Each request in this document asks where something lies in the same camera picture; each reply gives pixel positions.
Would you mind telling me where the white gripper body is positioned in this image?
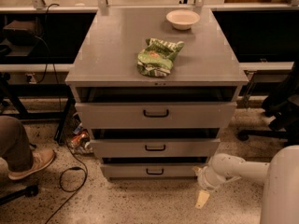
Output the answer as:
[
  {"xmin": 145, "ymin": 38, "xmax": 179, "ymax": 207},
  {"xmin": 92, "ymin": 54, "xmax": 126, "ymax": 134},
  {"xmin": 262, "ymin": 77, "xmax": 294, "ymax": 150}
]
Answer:
[{"xmin": 197, "ymin": 166, "xmax": 226, "ymax": 191}]

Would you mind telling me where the grey bottom drawer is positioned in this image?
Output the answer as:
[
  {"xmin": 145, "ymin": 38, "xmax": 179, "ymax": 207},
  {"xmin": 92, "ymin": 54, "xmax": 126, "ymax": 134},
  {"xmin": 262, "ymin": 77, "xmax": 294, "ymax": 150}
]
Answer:
[{"xmin": 101, "ymin": 162, "xmax": 205, "ymax": 179}]

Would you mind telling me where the grey drawer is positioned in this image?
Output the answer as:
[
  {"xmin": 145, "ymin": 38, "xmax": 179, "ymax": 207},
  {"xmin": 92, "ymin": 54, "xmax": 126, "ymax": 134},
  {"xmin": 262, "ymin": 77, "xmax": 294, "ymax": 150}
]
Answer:
[
  {"xmin": 91, "ymin": 138, "xmax": 220, "ymax": 158},
  {"xmin": 76, "ymin": 102, "xmax": 236, "ymax": 129},
  {"xmin": 101, "ymin": 162, "xmax": 205, "ymax": 179}
]

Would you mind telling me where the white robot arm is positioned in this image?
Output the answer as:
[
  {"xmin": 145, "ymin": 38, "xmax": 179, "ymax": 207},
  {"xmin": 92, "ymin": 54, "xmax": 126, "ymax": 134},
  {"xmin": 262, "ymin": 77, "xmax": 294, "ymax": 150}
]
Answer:
[{"xmin": 193, "ymin": 145, "xmax": 299, "ymax": 224}]

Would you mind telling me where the grey middle drawer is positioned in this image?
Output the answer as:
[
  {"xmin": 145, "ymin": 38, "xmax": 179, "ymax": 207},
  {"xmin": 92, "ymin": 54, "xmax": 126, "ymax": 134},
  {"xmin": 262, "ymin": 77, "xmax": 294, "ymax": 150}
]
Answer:
[{"xmin": 91, "ymin": 138, "xmax": 220, "ymax": 158}]

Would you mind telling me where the grey top drawer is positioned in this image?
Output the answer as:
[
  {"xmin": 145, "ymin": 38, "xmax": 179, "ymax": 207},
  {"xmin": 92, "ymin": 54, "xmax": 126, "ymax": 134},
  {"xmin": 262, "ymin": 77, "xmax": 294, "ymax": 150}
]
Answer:
[{"xmin": 76, "ymin": 102, "xmax": 236, "ymax": 129}]

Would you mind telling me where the grey drawer cabinet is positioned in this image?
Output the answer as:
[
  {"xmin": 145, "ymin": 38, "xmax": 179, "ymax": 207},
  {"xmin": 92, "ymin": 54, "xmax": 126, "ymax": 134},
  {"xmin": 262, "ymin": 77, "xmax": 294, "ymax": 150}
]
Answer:
[{"xmin": 66, "ymin": 7, "xmax": 248, "ymax": 169}]

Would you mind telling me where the black office chair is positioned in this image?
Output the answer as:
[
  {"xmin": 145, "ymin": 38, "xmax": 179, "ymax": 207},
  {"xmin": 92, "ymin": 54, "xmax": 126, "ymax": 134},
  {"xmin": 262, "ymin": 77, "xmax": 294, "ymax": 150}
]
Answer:
[{"xmin": 237, "ymin": 61, "xmax": 299, "ymax": 147}]

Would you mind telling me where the green chip bag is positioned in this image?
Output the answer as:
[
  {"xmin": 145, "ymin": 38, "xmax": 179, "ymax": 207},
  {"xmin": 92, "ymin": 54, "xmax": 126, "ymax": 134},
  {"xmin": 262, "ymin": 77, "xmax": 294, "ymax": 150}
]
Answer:
[{"xmin": 136, "ymin": 38, "xmax": 185, "ymax": 77}]

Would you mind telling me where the white bowl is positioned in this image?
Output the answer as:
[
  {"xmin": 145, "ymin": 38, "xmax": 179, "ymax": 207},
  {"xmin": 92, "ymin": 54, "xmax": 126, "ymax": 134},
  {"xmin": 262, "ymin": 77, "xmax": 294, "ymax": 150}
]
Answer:
[{"xmin": 166, "ymin": 9, "xmax": 200, "ymax": 31}]

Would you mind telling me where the tan shoe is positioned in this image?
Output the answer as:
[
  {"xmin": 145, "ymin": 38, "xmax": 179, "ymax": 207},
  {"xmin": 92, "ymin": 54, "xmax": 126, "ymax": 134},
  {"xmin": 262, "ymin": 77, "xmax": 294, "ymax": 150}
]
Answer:
[{"xmin": 8, "ymin": 148, "xmax": 55, "ymax": 181}]

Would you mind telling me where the black chair base left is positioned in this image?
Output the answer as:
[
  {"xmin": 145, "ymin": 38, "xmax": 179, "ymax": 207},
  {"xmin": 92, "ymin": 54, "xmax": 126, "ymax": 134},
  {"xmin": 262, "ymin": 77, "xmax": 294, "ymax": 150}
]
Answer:
[{"xmin": 0, "ymin": 185, "xmax": 38, "ymax": 205}]

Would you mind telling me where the brown trouser leg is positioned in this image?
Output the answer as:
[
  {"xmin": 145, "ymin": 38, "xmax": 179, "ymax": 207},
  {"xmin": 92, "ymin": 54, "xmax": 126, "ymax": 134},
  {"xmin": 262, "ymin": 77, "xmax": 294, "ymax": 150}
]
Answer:
[{"xmin": 0, "ymin": 116, "xmax": 33, "ymax": 172}]

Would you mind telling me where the dark box on shelf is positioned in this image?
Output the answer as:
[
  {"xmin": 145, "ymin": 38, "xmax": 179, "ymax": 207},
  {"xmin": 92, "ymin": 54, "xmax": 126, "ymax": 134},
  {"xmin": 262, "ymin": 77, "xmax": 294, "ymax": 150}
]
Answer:
[{"xmin": 3, "ymin": 21, "xmax": 40, "ymax": 46}]

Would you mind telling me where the wire trash basket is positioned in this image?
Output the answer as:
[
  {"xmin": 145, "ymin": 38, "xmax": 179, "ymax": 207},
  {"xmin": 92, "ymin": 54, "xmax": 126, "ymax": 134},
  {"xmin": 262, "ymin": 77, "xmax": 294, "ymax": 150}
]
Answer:
[{"xmin": 61, "ymin": 105, "xmax": 93, "ymax": 155}]

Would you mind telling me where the black floor cable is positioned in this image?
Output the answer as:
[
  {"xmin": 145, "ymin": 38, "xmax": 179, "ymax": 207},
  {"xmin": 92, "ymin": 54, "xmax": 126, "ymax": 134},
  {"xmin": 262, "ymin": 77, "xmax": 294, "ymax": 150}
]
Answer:
[{"xmin": 43, "ymin": 140, "xmax": 89, "ymax": 224}]

